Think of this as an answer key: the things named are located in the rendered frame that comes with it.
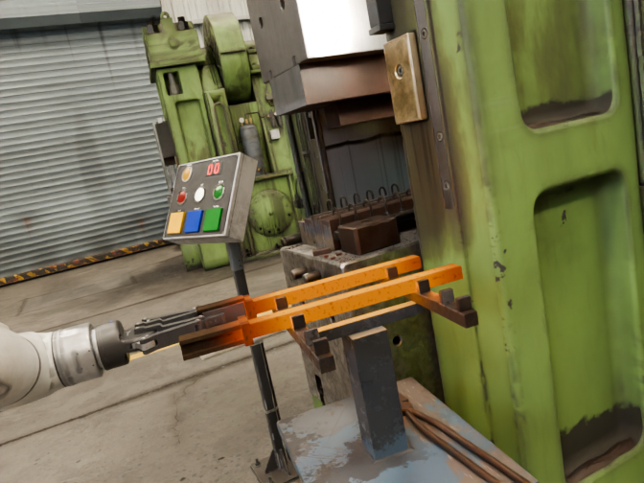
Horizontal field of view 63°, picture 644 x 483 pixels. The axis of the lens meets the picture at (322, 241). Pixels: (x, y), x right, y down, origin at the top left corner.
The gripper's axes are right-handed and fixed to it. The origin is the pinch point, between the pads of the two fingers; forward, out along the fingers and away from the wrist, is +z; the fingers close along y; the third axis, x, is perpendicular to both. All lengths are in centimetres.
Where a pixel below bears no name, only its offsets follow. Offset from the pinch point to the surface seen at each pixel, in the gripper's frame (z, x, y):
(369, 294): 21.6, 0.4, 13.4
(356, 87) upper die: 46, 36, -35
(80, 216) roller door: -135, -11, -820
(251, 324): 2.7, 0.9, 13.0
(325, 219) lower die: 31.2, 6.4, -35.4
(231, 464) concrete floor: -5, -93, -112
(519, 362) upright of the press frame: 53, -25, 4
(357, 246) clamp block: 33.5, 0.7, -21.5
